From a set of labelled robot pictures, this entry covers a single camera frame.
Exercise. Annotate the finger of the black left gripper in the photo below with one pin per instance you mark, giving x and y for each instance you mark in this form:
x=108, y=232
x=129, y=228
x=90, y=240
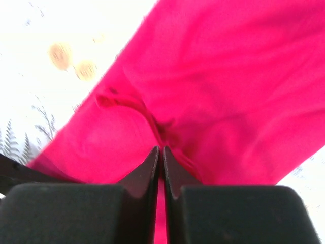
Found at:
x=13, y=173

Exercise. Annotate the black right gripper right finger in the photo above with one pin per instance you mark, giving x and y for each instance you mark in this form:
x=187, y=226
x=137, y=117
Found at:
x=197, y=213

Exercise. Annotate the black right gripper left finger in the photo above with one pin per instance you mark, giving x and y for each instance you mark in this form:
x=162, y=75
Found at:
x=84, y=213

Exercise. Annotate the pink t-shirt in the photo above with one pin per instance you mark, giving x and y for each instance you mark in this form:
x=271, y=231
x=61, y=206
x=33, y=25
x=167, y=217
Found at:
x=235, y=89

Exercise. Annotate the floral patterned table mat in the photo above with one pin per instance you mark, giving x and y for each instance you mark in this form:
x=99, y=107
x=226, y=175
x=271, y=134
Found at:
x=55, y=53

